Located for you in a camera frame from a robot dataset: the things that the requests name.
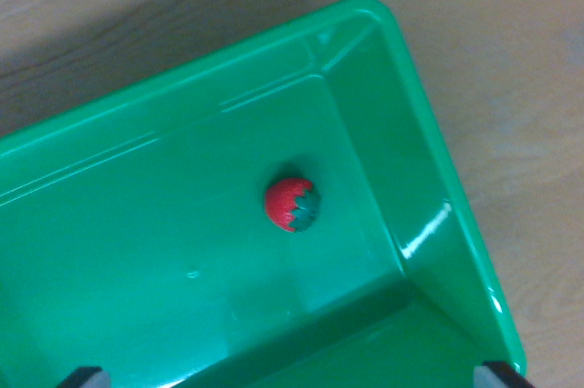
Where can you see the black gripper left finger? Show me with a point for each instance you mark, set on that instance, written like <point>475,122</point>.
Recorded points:
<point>86,378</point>

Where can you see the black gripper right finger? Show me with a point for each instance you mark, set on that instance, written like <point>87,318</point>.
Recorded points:
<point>497,376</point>

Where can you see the red toy strawberry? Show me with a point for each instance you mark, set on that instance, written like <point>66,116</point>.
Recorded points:
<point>286,204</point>

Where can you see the green plastic bin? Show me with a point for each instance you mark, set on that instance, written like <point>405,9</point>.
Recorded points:
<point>182,233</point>

